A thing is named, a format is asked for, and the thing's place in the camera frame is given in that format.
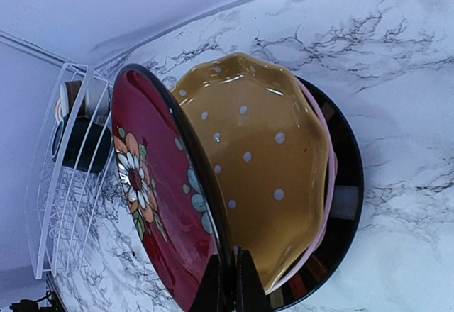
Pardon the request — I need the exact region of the yellow polka dot plate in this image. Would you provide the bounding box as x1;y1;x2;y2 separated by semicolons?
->
172;53;328;293

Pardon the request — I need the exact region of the dark green mug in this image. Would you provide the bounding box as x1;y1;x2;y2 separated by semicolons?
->
62;116;111;174

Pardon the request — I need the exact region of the white wire dish rack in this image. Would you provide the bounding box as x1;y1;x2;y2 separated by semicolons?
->
1;33;113;279

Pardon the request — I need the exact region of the white red patterned bowl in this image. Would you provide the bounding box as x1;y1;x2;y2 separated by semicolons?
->
54;94;70;123

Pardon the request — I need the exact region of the cream brown cup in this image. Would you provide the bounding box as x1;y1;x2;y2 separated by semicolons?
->
58;79;113;121

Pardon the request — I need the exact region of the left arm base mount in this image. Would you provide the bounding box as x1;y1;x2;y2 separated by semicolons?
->
9;291;64;312

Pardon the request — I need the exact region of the pink bear plate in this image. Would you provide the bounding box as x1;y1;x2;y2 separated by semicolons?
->
274;79;338;289

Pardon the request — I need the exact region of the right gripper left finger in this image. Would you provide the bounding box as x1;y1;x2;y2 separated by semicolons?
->
189;255;223;312

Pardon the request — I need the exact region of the dark red floral plate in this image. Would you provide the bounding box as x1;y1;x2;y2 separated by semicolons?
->
111;64;235;311

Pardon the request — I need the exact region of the black rimmed cream plate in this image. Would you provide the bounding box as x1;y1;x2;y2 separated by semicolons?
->
268;78;364;311

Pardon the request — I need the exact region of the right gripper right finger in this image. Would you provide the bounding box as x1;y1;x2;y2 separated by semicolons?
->
235;248;269;312

